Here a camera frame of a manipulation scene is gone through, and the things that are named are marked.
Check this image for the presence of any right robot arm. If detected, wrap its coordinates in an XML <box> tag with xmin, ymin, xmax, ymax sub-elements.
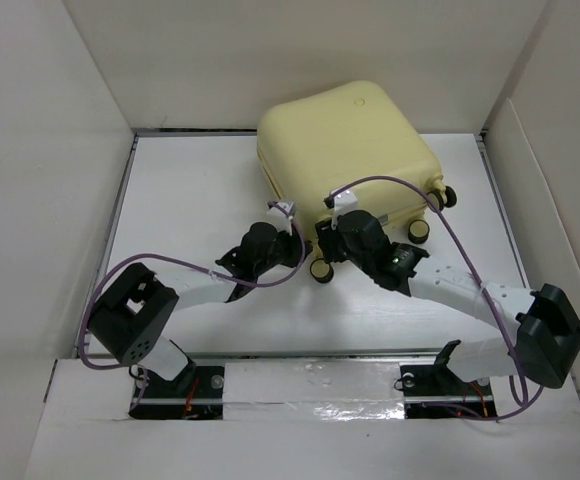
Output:
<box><xmin>315</xmin><ymin>210</ymin><xmax>580</xmax><ymax>393</ymax></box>

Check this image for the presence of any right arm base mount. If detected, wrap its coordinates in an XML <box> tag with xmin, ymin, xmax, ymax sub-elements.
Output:
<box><xmin>393</xmin><ymin>364</ymin><xmax>497</xmax><ymax>419</ymax></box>

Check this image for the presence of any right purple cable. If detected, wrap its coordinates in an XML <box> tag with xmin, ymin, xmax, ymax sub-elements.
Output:
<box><xmin>324</xmin><ymin>175</ymin><xmax>544</xmax><ymax>420</ymax></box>

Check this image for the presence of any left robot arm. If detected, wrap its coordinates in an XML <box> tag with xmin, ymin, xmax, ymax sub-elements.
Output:
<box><xmin>87</xmin><ymin>222</ymin><xmax>312</xmax><ymax>397</ymax></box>

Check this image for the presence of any metal rail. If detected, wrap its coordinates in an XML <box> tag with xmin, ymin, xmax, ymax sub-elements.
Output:
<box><xmin>69</xmin><ymin>349</ymin><xmax>506</xmax><ymax>364</ymax></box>

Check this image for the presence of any yellow hard-shell suitcase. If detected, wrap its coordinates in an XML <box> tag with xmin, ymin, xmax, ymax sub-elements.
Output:
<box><xmin>257</xmin><ymin>81</ymin><xmax>457</xmax><ymax>283</ymax></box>

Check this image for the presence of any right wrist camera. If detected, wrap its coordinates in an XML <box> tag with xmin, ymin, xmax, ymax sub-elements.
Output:
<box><xmin>324</xmin><ymin>187</ymin><xmax>358</xmax><ymax>228</ymax></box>

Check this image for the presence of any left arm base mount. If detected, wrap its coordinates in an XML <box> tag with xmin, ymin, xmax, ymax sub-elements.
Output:
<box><xmin>129</xmin><ymin>365</ymin><xmax>225</xmax><ymax>421</ymax></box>

